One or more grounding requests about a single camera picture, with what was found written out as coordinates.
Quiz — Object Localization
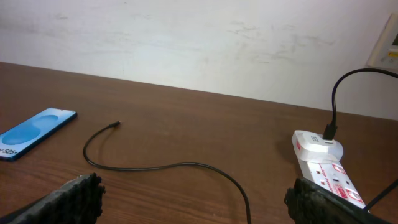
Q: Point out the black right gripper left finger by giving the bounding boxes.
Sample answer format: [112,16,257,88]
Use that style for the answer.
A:
[1,173,105,224]

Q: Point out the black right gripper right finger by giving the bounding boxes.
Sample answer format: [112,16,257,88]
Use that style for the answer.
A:
[284,178,392,224]

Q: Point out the black USB charging cable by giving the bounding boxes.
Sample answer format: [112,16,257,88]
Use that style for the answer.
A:
[83,68,398,224]

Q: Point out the blue Galaxy smartphone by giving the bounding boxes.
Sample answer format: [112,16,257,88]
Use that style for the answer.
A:
[1,108,77,161]

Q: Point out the white USB charger adapter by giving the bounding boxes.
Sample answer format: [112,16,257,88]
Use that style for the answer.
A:
[292,130,343,163]

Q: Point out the white power strip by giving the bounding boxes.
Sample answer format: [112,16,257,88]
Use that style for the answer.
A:
[297,158,366,208]

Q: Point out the white wall socket plate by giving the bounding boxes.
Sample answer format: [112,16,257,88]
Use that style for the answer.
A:
[367,12,397,71]

